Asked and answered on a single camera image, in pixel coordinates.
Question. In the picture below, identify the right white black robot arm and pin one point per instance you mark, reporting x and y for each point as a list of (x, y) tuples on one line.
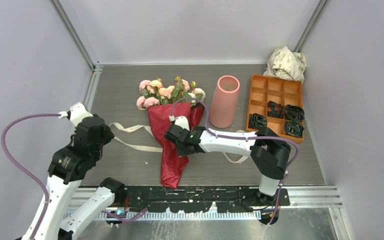
[(269, 152)]

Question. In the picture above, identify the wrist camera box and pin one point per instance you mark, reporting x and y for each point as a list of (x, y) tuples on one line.
[(77, 113), (180, 121)]

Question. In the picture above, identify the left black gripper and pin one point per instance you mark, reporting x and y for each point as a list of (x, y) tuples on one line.
[(109, 135)]

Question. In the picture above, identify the pink flower bunch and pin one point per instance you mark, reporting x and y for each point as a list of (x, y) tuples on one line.
[(153, 93)]

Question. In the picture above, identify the cream printed ribbon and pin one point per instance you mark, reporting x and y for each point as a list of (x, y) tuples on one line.
[(138, 137)]

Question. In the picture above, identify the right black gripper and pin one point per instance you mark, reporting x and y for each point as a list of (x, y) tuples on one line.
[(182, 152)]

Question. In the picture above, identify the pink cylindrical vase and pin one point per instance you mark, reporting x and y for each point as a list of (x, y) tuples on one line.
[(224, 102)]

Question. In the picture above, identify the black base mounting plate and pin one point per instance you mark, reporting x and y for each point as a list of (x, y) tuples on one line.
[(194, 199)]

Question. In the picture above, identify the dark rolled tie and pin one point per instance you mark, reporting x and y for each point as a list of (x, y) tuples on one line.
[(294, 129), (275, 110), (257, 121), (293, 113)]

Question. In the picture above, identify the crumpled printed paper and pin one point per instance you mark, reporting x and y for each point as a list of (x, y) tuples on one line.
[(286, 65)]

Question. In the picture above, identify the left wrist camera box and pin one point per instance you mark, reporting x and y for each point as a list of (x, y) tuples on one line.
[(77, 113)]

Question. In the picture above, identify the orange compartment tray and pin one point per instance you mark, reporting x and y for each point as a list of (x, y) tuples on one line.
[(280, 102)]

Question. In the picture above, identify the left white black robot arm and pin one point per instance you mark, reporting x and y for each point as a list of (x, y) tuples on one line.
[(67, 169)]

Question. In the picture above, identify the dark rolled tie middle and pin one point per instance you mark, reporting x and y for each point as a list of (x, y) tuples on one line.
[(275, 110)]

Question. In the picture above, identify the red wrapping paper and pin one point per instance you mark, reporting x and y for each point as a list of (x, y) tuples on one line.
[(172, 165)]

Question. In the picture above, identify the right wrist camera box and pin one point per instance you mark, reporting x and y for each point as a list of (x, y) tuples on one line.
[(180, 121)]

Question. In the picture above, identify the dark rolled tie left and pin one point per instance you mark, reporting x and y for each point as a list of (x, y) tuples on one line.
[(257, 121)]

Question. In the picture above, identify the dark rolled tie upper right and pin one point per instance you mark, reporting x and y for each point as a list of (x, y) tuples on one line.
[(293, 113)]

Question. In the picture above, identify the dark rolled tie lower right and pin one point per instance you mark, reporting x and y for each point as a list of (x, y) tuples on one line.
[(294, 129)]

